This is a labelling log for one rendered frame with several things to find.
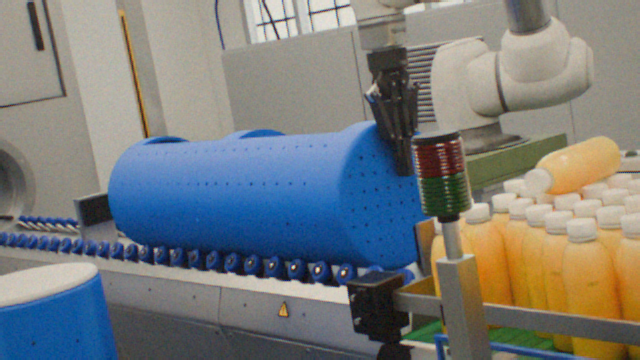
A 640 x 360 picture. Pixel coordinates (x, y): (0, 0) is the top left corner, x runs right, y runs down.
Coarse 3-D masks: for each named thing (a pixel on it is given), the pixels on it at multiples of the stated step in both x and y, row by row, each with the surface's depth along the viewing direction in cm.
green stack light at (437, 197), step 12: (420, 180) 119; (432, 180) 118; (444, 180) 118; (456, 180) 118; (420, 192) 120; (432, 192) 118; (444, 192) 118; (456, 192) 118; (468, 192) 120; (420, 204) 121; (432, 204) 119; (444, 204) 118; (456, 204) 118; (468, 204) 119; (432, 216) 119; (444, 216) 119
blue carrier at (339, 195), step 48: (144, 144) 239; (192, 144) 219; (240, 144) 203; (288, 144) 190; (336, 144) 178; (384, 144) 180; (144, 192) 225; (192, 192) 209; (240, 192) 195; (288, 192) 183; (336, 192) 173; (384, 192) 180; (144, 240) 237; (192, 240) 218; (240, 240) 202; (288, 240) 188; (336, 240) 176; (384, 240) 179
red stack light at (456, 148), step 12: (444, 144) 117; (456, 144) 118; (420, 156) 118; (432, 156) 118; (444, 156) 117; (456, 156) 118; (420, 168) 119; (432, 168) 118; (444, 168) 118; (456, 168) 118
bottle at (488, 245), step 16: (480, 224) 154; (480, 240) 153; (496, 240) 153; (480, 256) 153; (496, 256) 153; (480, 272) 153; (496, 272) 153; (480, 288) 154; (496, 288) 154; (512, 304) 156
